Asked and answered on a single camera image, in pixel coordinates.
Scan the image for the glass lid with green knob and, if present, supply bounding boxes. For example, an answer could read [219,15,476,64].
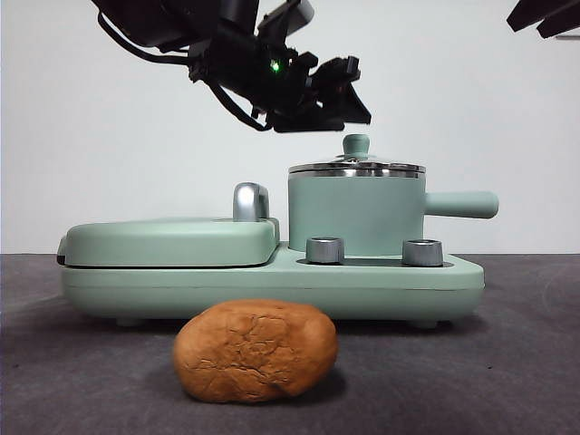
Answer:
[287,133,427,179]

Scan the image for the green pot with handle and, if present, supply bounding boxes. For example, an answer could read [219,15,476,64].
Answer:
[287,163,499,255]

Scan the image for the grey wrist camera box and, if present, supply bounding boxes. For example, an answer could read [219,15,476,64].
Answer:
[256,0,314,36]

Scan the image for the silver control knob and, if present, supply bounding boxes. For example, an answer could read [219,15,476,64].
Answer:
[305,236,344,265]
[401,238,443,267]

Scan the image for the green breakfast machine base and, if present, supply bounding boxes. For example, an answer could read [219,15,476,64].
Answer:
[60,239,486,328]

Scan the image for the chrome grill cover handle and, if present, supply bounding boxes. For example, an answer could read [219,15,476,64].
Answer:
[232,182,272,223]

